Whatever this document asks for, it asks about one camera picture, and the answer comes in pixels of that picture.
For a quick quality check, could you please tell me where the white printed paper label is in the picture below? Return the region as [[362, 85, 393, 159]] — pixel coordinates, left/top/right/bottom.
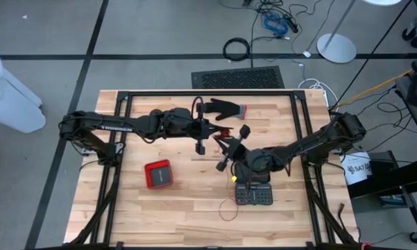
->
[[339, 151, 373, 186]]

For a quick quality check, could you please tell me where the black screwdriver bit case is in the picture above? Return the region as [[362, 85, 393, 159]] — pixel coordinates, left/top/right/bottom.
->
[[233, 160, 274, 206]]

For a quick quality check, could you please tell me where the red wire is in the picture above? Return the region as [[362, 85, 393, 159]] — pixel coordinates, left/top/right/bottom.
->
[[214, 127, 241, 223]]

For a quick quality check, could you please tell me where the white round disc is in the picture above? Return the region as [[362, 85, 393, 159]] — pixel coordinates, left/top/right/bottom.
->
[[361, 0, 404, 7]]

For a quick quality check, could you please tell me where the yellow floor cord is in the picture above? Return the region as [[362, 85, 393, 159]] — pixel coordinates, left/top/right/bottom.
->
[[329, 58, 417, 109]]

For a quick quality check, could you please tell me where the black side desk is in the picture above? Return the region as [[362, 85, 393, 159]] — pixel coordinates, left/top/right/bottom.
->
[[346, 149, 417, 209]]

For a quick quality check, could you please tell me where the white trash bin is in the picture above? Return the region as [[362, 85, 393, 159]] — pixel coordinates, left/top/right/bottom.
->
[[0, 48, 46, 135]]

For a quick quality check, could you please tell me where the round metal floor stand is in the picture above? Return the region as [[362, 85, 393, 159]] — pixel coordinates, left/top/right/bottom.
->
[[316, 0, 358, 65]]

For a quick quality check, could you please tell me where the black work glove red cuff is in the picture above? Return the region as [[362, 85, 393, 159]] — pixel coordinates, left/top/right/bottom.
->
[[204, 98, 248, 122]]

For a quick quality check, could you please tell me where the black floor power strip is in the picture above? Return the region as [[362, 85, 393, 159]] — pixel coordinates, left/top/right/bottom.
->
[[283, 13, 300, 35]]

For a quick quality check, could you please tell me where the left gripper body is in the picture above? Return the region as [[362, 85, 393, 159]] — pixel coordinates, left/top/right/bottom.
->
[[160, 102, 210, 156]]

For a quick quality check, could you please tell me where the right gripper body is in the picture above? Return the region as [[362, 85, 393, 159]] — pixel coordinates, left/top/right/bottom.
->
[[215, 124, 252, 172]]

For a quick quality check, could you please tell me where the black aluminium table frame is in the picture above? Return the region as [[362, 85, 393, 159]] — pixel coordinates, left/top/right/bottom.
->
[[64, 89, 361, 250]]

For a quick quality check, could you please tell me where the white floor cable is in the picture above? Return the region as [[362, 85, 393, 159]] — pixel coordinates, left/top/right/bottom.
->
[[297, 78, 340, 109]]

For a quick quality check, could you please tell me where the red collapsible container black rim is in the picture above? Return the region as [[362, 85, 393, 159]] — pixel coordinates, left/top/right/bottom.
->
[[144, 158, 175, 190]]

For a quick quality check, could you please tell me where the black coiled floor cable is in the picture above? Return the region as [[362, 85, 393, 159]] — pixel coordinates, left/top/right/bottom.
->
[[222, 37, 252, 63]]

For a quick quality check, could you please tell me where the blue coiled floor cable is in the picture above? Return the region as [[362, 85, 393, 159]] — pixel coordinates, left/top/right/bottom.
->
[[262, 11, 290, 36]]

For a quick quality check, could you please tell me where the black mesh-top computer case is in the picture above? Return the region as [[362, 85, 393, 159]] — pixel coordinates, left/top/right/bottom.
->
[[190, 65, 286, 90]]

